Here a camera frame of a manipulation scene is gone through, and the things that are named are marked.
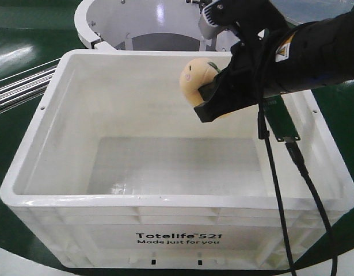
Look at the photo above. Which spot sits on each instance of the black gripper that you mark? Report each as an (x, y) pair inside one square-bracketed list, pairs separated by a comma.
[(258, 25)]

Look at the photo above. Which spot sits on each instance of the yellow plush ball toy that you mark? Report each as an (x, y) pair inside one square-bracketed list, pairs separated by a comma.
[(197, 73)]

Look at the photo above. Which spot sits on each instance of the white plastic tote box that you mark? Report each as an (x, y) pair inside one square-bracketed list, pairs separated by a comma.
[(116, 170)]

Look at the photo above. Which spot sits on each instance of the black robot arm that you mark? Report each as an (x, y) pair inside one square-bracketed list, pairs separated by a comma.
[(309, 56)]

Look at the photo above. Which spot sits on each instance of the green circuit board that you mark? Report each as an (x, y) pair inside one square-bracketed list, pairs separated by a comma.
[(280, 120)]

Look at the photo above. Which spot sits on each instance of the chrome guide rods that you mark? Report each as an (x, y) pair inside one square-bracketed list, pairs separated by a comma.
[(26, 85)]

